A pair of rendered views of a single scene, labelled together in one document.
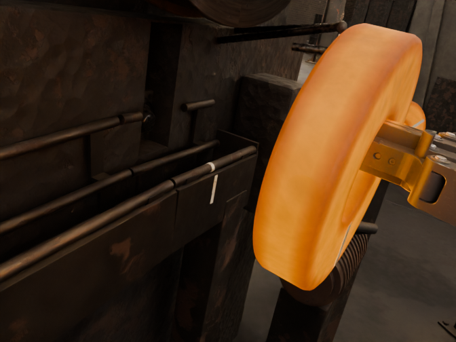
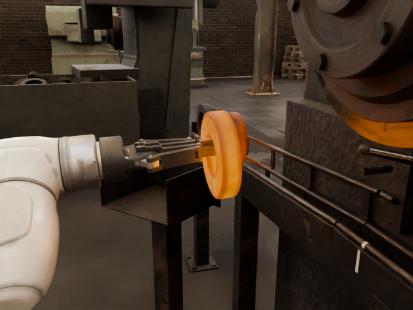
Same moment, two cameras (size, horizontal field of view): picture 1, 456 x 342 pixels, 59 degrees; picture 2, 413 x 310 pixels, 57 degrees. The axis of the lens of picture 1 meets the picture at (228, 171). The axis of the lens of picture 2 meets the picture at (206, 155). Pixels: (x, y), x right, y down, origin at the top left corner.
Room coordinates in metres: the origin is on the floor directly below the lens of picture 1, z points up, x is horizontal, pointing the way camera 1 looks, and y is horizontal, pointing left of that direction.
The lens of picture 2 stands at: (0.70, -0.54, 1.03)
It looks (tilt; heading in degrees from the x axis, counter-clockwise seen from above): 17 degrees down; 137
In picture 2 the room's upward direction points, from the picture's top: straight up
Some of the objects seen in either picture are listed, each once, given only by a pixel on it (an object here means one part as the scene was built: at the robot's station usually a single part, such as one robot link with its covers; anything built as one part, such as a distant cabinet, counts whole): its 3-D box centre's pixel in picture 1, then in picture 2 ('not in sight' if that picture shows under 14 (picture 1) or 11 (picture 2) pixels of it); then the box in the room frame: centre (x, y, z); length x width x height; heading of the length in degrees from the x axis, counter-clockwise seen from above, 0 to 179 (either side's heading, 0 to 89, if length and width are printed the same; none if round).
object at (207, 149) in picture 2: not in sight; (207, 151); (0.24, -0.10, 0.84); 0.05 x 0.03 x 0.01; 62
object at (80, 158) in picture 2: not in sight; (83, 162); (0.13, -0.27, 0.83); 0.09 x 0.06 x 0.09; 152
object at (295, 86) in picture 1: (261, 144); not in sight; (0.70, -0.05, 0.68); 0.11 x 0.08 x 0.24; 62
